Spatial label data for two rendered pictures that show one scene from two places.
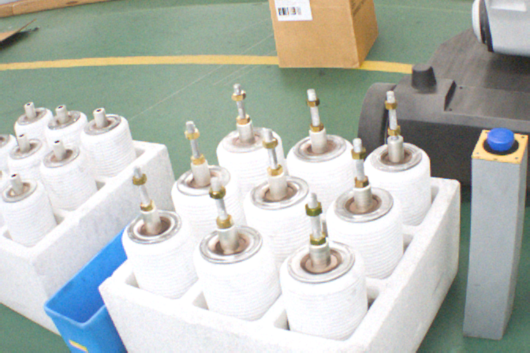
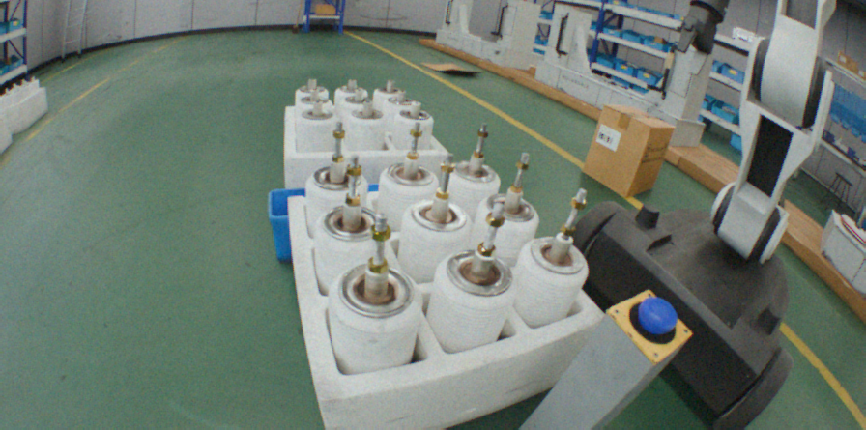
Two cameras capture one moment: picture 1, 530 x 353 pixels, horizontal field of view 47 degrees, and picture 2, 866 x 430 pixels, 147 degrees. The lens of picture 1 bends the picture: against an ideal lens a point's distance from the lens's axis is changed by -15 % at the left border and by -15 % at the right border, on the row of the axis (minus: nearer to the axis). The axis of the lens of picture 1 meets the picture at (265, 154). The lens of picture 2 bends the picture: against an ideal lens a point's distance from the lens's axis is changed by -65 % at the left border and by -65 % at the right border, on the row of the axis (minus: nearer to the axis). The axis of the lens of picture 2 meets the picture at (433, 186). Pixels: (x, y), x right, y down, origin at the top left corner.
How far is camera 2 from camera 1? 49 cm
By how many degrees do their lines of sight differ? 25
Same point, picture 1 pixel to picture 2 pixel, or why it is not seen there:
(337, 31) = (625, 167)
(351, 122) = not seen: hidden behind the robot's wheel
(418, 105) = (628, 234)
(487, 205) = (590, 373)
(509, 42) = (733, 234)
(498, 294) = not seen: outside the picture
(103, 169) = (396, 142)
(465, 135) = (649, 282)
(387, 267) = (460, 343)
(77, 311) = not seen: hidden behind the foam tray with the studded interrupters
